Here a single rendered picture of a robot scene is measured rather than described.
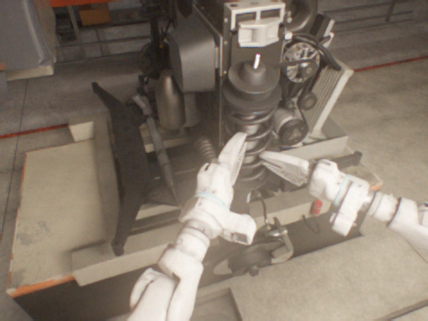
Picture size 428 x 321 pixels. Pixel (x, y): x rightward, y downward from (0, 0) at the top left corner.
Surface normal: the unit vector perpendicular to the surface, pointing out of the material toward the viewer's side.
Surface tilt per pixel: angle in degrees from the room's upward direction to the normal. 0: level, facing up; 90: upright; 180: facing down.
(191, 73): 90
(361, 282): 0
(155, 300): 7
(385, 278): 0
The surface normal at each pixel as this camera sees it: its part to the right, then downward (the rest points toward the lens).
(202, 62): -0.04, 0.68
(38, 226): 0.00, -0.73
